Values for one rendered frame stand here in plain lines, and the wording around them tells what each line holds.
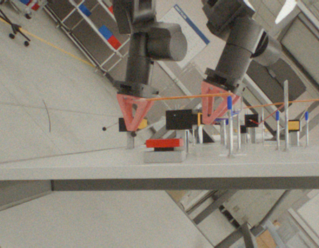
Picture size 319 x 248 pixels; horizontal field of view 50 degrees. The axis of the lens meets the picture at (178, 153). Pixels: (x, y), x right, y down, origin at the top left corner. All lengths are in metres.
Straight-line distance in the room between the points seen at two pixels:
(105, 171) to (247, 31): 0.36
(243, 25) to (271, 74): 1.14
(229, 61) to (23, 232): 0.48
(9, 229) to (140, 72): 0.38
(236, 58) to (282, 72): 1.16
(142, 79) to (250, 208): 7.31
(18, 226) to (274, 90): 1.40
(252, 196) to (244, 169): 7.45
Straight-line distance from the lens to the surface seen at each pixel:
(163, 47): 0.68
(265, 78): 1.79
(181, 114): 0.68
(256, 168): 0.45
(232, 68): 0.66
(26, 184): 0.66
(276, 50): 0.74
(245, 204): 7.92
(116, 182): 0.62
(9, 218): 0.68
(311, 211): 8.72
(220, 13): 0.71
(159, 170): 0.46
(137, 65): 0.72
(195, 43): 8.44
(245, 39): 0.66
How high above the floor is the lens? 1.17
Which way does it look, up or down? 8 degrees down
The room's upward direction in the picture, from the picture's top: 49 degrees clockwise
